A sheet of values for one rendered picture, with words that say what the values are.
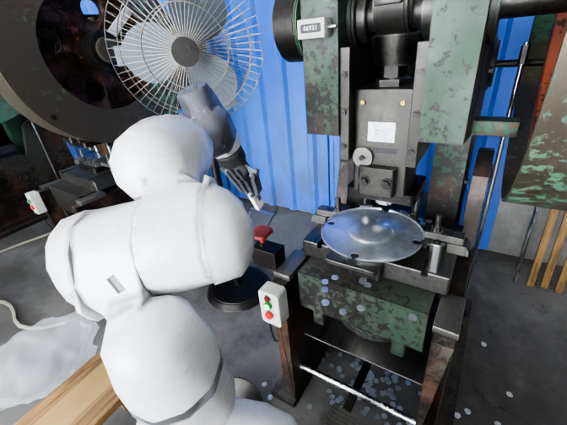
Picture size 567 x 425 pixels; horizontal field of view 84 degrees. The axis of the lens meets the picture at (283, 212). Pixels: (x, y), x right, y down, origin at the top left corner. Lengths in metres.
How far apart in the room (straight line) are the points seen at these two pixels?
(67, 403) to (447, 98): 1.40
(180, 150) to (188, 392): 0.25
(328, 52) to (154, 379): 0.75
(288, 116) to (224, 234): 2.16
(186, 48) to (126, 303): 1.10
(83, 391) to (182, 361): 1.06
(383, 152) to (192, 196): 0.65
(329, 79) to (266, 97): 1.69
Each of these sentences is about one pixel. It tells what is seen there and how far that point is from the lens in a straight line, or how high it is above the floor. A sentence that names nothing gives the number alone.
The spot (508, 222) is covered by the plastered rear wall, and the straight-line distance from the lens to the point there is 2.33.
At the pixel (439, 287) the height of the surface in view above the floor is 0.67.
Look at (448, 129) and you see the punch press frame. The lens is 0.81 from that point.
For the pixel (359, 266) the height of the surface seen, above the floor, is 0.78.
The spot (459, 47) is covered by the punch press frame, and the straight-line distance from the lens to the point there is 0.79.
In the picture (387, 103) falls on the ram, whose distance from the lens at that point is 0.87.
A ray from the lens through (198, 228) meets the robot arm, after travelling 0.32.
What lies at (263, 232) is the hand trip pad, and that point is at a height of 0.76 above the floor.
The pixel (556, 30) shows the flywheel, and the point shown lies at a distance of 1.20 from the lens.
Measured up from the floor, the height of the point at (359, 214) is 0.78.
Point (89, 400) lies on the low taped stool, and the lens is 1.35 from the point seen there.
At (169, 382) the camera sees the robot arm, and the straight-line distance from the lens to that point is 0.35.
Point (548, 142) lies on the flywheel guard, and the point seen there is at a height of 1.14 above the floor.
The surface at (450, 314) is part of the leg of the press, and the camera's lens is 0.96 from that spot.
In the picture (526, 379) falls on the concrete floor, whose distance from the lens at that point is 1.76.
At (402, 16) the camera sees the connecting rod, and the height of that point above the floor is 1.32.
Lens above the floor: 1.30
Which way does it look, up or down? 28 degrees down
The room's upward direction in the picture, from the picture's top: 6 degrees counter-clockwise
